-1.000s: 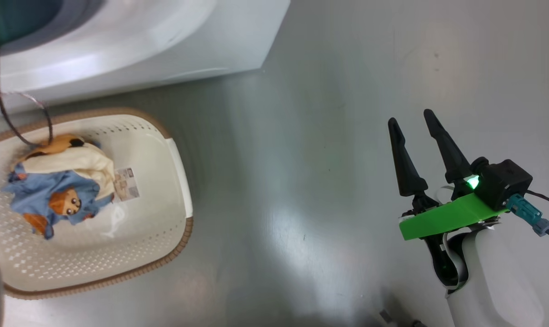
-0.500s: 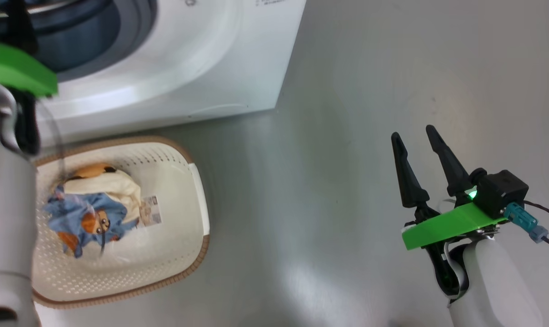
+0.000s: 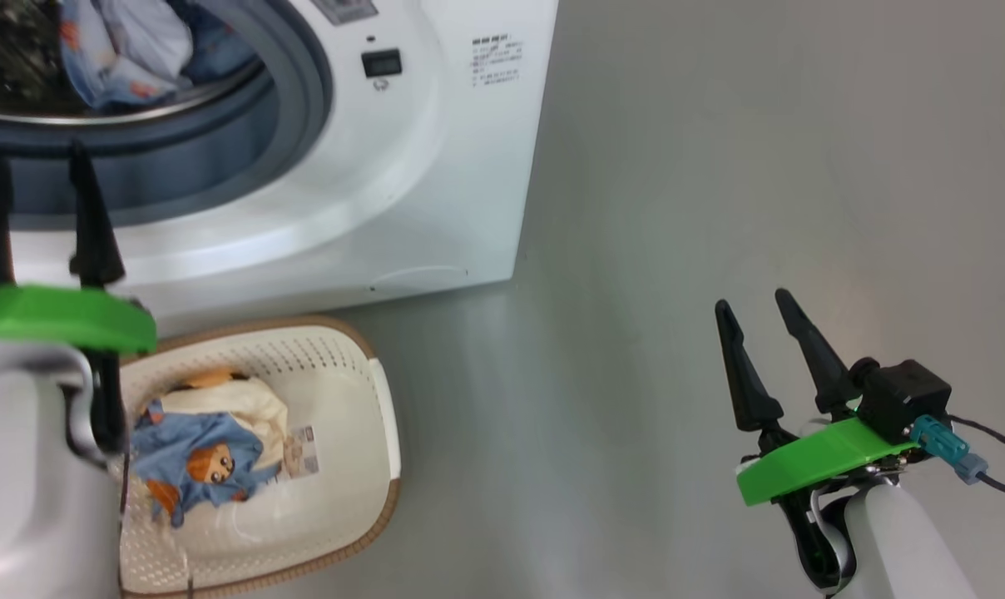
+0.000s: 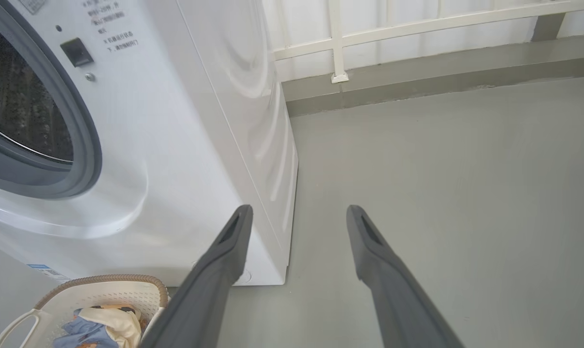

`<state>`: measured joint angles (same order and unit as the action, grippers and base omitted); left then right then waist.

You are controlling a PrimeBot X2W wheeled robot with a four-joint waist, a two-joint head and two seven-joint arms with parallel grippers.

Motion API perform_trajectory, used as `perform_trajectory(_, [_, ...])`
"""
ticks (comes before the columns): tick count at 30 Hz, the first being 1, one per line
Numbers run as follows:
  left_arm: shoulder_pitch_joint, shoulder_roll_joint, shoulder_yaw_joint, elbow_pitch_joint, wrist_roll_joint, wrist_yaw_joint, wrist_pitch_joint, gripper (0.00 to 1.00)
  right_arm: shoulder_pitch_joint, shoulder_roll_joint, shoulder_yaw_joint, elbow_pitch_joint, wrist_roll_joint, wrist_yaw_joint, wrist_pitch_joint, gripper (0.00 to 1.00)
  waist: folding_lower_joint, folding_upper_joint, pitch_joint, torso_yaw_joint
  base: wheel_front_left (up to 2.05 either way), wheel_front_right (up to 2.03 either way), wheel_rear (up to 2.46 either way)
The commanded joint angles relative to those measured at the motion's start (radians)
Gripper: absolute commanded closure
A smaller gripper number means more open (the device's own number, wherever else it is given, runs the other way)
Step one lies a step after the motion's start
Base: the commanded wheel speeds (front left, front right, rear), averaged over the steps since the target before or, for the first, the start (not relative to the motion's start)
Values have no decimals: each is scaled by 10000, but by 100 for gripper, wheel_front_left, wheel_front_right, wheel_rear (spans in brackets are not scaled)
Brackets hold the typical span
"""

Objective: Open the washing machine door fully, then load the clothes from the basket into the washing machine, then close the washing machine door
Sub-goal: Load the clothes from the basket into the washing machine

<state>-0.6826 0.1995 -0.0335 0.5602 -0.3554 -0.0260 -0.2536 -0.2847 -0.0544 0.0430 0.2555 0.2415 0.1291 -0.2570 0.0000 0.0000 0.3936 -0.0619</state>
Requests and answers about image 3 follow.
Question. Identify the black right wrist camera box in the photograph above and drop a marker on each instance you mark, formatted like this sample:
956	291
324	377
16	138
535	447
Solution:
902	395

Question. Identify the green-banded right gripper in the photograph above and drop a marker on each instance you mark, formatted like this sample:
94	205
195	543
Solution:
810	462

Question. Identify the grey warning sticker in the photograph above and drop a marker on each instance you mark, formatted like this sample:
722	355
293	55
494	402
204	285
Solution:
344	10

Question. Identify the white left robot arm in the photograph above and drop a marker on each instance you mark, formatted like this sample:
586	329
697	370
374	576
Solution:
20	499

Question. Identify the paper product label in basket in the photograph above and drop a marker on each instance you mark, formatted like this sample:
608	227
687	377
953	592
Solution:
301	453

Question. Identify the steel washing machine drum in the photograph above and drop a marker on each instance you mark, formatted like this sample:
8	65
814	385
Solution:
12	50

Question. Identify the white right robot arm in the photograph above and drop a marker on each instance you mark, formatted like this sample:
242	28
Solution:
902	549

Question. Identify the black door lock slot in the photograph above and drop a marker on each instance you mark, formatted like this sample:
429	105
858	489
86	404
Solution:
382	63

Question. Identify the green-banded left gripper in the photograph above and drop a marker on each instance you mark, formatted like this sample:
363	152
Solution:
61	320

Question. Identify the blue garment with orange print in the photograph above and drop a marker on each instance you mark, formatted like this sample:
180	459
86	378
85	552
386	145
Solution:
111	66

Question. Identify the round white filter cover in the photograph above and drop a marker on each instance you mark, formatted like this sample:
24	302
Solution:
419	279

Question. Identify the cream perforated laundry basket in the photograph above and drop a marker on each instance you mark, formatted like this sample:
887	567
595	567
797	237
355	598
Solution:
336	499

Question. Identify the white front-load washing machine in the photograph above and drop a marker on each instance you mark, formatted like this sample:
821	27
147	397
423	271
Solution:
403	191

